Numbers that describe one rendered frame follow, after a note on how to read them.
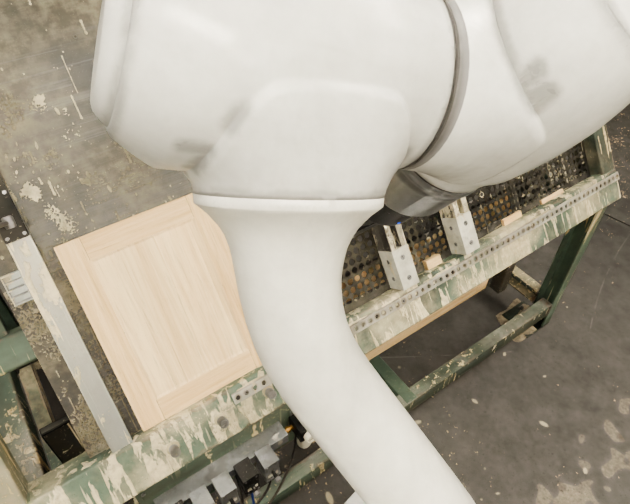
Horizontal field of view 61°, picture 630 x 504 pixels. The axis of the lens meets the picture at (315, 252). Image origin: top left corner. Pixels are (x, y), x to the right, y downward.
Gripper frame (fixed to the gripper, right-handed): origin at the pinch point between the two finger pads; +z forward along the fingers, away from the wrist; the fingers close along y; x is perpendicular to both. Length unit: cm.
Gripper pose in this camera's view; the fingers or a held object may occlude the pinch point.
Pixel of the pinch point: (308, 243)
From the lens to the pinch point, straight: 62.2
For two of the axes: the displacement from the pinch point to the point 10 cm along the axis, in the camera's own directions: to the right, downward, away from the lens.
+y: -8.8, 1.5, -4.5
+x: 2.6, 9.5, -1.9
